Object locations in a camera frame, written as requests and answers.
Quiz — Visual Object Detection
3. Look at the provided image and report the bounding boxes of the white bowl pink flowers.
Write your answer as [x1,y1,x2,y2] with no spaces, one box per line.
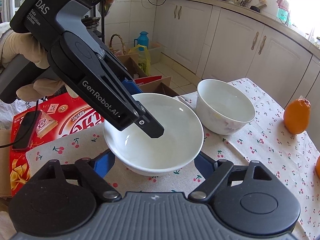
[195,79,255,135]

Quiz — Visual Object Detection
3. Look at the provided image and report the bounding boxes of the white kitchen cabinets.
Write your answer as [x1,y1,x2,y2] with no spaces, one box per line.
[154,0,320,111]

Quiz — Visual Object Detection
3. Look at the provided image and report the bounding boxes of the kitchen faucet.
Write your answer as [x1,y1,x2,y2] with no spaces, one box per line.
[276,0,290,27]

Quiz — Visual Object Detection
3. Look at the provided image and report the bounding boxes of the left gloved hand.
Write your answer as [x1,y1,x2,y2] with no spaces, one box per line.
[1,22,78,103]

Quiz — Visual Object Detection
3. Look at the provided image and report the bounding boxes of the cardboard box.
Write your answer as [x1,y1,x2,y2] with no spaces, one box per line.
[117,54,178,97]

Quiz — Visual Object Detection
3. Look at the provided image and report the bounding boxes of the wicker basket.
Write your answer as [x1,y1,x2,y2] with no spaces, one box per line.
[109,34,127,56]

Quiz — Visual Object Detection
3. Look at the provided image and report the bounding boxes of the yellow plastic bag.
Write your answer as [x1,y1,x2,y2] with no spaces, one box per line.
[128,44,151,76]

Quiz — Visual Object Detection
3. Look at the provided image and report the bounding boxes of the black metal shelf rack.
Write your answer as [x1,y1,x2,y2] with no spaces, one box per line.
[81,0,114,42]

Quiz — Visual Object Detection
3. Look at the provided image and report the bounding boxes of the blue thermos jug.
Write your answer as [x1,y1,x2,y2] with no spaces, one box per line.
[134,31,149,48]

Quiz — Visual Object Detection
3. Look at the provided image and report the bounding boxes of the red gift box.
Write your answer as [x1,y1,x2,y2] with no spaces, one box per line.
[9,93,107,195]

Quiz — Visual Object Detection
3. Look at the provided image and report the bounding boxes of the black smartphone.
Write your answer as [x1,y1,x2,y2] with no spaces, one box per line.
[12,111,41,151]

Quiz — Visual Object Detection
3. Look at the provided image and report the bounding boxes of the orange without leaf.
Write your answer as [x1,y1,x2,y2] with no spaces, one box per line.
[283,98,311,135]

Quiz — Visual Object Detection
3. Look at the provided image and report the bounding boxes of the orange with leaf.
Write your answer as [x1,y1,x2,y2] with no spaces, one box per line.
[315,156,320,179]

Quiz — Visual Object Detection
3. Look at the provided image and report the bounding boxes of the utensil holder with utensils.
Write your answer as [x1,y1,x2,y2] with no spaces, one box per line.
[228,0,267,12]

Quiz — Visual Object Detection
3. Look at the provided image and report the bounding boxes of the black cable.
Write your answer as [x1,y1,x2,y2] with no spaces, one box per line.
[0,97,42,148]

